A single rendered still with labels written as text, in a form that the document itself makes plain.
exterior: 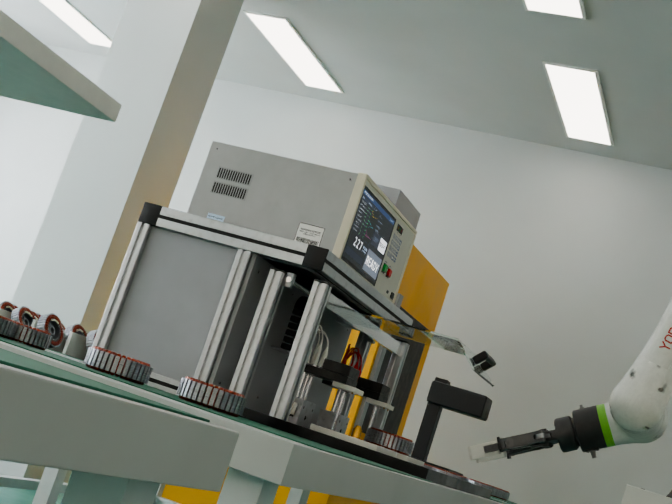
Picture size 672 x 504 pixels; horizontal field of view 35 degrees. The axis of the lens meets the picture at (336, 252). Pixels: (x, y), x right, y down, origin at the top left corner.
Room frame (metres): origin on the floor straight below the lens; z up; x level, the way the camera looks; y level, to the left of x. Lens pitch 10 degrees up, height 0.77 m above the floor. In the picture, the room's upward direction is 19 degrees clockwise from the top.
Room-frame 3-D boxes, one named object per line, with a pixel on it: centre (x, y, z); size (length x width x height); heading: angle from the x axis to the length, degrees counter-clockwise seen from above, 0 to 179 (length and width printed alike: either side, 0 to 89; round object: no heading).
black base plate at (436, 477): (2.36, -0.19, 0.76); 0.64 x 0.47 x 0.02; 157
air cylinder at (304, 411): (2.29, -0.03, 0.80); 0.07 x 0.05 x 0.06; 157
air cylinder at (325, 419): (2.52, -0.12, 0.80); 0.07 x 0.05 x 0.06; 157
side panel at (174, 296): (2.20, 0.29, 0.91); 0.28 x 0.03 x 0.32; 67
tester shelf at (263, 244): (2.47, 0.09, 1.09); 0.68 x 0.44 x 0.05; 157
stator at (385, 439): (2.46, -0.25, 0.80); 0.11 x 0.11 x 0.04
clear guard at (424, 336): (2.52, -0.27, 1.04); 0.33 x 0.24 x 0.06; 67
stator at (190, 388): (1.74, 0.12, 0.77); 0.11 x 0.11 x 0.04
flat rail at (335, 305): (2.39, -0.11, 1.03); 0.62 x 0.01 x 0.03; 157
